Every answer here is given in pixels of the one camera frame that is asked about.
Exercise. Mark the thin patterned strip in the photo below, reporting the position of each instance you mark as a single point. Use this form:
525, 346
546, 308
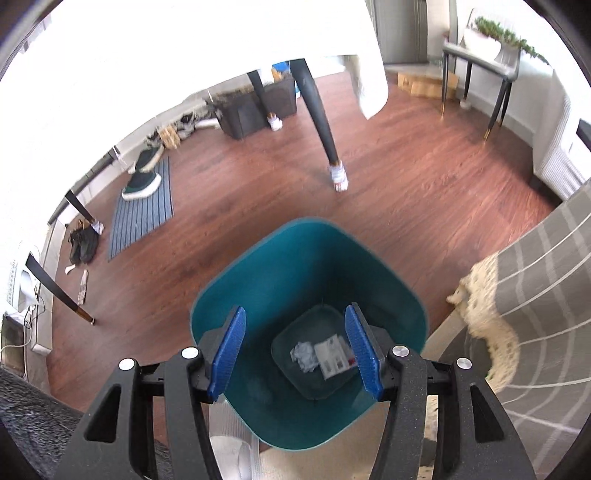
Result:
83, 286

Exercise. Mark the cardboard box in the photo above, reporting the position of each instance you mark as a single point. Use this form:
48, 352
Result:
425, 84

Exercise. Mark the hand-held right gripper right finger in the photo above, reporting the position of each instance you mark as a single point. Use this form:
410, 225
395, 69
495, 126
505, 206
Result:
362, 355

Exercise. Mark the teal trash bin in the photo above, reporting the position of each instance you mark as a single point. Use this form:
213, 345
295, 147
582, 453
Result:
300, 267

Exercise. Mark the black-legged table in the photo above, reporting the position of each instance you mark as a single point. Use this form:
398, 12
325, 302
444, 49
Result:
318, 115

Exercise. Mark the black gold-tipped chair leg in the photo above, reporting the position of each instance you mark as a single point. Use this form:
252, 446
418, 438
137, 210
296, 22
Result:
55, 286

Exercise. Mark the grey door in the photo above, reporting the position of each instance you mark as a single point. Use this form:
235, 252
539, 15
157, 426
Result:
399, 32

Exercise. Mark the dark green white shoe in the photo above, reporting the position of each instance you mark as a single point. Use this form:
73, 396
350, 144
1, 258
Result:
141, 185
147, 159

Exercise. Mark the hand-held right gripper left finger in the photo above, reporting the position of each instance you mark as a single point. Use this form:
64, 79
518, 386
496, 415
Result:
226, 355

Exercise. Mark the printed paper packet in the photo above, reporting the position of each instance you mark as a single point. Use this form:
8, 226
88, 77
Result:
330, 357

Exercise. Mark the white tablecloth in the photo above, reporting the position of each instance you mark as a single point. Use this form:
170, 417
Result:
184, 46

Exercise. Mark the cream floor rug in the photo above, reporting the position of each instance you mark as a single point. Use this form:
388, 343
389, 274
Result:
314, 466

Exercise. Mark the dark fuzzy cloth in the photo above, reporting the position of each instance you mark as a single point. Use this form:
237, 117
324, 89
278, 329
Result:
32, 415

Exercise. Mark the grey chair with black legs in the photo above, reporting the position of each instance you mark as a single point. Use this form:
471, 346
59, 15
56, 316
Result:
480, 62

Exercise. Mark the dark storage box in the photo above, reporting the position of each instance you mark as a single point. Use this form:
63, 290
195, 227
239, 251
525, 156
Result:
249, 115

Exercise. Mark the grey shoes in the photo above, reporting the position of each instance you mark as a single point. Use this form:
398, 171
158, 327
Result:
198, 123

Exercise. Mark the blue striped floor mat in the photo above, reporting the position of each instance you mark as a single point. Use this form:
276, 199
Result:
138, 221

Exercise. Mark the black shoes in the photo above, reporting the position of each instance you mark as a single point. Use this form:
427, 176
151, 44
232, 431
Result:
83, 244

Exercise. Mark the grey slipper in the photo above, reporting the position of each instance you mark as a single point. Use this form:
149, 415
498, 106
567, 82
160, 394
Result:
231, 454

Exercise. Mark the small wooden object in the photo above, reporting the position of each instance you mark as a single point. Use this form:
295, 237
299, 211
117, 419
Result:
168, 137

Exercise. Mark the sofa with checked cover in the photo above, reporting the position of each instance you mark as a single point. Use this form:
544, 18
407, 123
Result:
531, 286

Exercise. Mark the white paper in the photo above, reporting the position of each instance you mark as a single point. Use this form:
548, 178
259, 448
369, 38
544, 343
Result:
304, 356

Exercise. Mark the potted plant in white pot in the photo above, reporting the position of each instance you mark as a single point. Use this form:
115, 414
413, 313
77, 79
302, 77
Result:
482, 44

